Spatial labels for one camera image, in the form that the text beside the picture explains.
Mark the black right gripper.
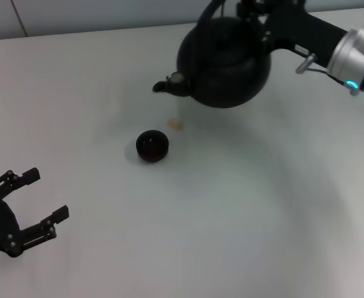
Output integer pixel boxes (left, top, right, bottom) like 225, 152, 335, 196
236, 0, 348, 68

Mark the black teapot with hoop handle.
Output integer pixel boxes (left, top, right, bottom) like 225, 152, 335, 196
152, 0, 271, 109

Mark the dark brown teacup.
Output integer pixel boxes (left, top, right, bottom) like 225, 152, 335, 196
135, 129, 170, 163

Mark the brown tea spill puddle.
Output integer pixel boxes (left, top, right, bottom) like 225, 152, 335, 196
166, 117, 184, 131

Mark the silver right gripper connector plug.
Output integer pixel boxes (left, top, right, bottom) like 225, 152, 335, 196
295, 53, 317, 75

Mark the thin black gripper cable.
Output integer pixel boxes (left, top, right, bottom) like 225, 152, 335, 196
311, 66, 362, 96

